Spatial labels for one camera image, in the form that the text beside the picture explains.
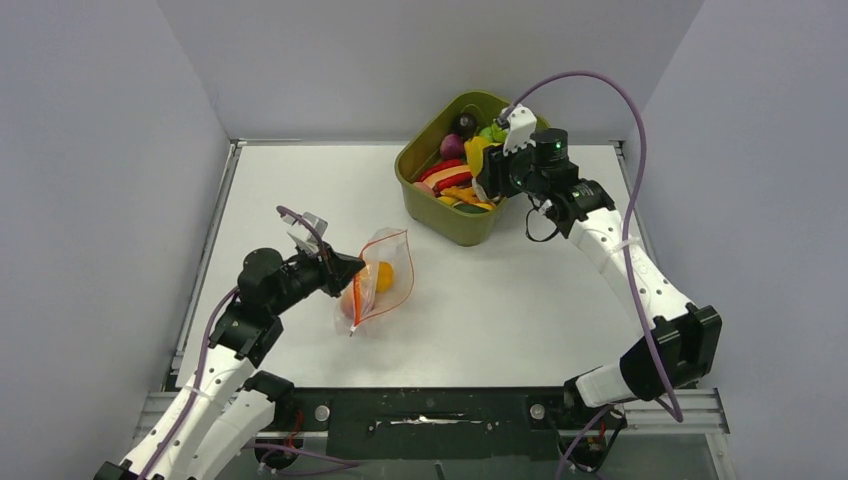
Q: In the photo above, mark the orange ginger root toy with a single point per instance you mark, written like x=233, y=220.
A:
x=465, y=194

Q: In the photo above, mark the pink peach toy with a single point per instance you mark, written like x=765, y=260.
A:
x=347, y=305

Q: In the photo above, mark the green lime toy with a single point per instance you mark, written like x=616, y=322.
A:
x=493, y=134

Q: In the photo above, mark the yellow lemon slice toy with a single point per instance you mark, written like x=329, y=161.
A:
x=474, y=153

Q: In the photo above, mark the dark green avocado toy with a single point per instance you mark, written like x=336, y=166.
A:
x=470, y=208

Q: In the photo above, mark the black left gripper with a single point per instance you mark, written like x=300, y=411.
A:
x=336, y=269

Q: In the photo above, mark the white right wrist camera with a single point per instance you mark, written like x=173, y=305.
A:
x=519, y=123

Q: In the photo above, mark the purple onion toy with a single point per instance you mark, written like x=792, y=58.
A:
x=452, y=147

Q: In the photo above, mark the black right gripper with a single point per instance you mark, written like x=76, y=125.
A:
x=492, y=178

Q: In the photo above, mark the yellow bell pepper toy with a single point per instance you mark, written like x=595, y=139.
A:
x=384, y=277

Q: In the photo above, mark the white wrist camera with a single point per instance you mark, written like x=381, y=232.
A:
x=306, y=233
x=519, y=123

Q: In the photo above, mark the clear zip top bag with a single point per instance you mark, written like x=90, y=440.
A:
x=388, y=245

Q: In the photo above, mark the red chili pepper toy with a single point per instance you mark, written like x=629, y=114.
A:
x=447, y=180

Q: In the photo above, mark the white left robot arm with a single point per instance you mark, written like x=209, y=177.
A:
x=228, y=399

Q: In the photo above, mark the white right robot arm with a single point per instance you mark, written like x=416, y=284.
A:
x=678, y=340

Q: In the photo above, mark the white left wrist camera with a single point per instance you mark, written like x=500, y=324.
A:
x=306, y=233

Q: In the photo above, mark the olive green plastic tub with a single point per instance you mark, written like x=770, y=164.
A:
x=458, y=225

